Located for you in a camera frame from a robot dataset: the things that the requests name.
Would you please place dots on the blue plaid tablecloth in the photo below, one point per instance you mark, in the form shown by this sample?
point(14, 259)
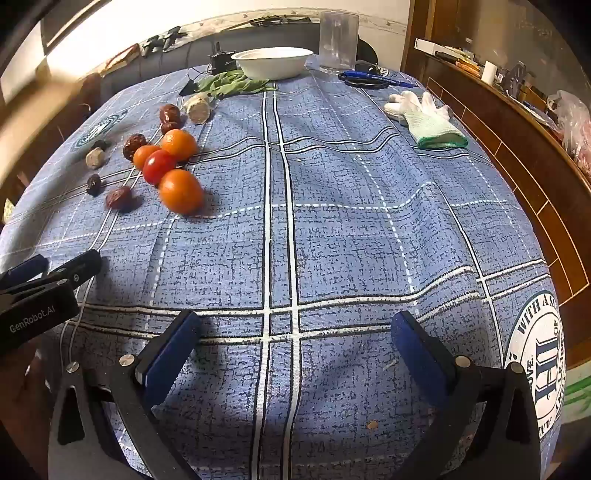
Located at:
point(332, 221)

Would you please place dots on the blue pen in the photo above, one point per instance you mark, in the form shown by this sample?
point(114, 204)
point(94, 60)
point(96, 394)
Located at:
point(383, 79)

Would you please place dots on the clear plastic jug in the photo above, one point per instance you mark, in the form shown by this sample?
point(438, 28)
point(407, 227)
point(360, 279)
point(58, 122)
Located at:
point(339, 41)

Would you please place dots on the green leafy vegetable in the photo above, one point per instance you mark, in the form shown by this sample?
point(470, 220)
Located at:
point(231, 83)

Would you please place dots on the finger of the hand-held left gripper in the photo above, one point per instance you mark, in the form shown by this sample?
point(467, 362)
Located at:
point(27, 269)
point(78, 268)

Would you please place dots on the red framed board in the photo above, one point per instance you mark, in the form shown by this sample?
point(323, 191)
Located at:
point(121, 57)

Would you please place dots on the red cherry tomato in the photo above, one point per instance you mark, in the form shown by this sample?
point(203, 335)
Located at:
point(158, 167)

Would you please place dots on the white cup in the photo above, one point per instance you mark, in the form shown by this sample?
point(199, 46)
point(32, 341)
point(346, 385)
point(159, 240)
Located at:
point(489, 73)

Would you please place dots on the small orange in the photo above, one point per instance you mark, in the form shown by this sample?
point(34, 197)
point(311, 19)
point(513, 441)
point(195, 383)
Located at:
point(142, 155)
point(181, 191)
point(179, 144)

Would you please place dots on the white bowl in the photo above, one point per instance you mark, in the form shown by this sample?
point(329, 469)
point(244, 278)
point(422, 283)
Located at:
point(272, 62)

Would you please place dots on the beige yam chunk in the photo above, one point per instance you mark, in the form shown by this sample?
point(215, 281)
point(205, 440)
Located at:
point(198, 108)
point(95, 158)

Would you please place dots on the wooden sideboard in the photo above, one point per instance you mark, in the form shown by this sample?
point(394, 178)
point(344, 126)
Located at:
point(517, 138)

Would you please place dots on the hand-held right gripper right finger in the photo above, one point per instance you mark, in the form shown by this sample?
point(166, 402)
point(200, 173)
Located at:
point(414, 353)

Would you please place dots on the white knit glove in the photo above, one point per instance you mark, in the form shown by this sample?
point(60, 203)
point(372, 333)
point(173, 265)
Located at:
point(427, 117)

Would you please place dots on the dark long tool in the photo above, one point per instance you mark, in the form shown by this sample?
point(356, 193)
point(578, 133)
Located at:
point(251, 23)

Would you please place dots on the black tool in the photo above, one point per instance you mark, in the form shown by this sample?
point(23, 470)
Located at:
point(151, 45)
point(173, 37)

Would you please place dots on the black sofa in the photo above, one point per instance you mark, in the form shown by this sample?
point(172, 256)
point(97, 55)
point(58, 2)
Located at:
point(152, 69)

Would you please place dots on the clear plastic bag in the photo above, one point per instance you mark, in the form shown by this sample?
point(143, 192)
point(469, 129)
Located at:
point(572, 124)

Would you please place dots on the dark purple plum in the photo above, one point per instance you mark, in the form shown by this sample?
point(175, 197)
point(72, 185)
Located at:
point(94, 183)

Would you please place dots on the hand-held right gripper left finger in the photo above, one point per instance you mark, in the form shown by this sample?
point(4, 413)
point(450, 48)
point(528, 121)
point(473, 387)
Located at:
point(171, 353)

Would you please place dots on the red date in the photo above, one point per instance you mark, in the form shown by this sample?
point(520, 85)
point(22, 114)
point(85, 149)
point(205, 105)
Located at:
point(134, 145)
point(170, 127)
point(119, 197)
point(170, 112)

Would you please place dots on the brown armchair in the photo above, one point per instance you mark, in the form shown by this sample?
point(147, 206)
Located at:
point(91, 94)

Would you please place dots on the white flat box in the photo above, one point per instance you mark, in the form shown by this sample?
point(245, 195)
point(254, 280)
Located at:
point(436, 45)

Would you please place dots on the black key fob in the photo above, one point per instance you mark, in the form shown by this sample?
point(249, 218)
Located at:
point(369, 68)

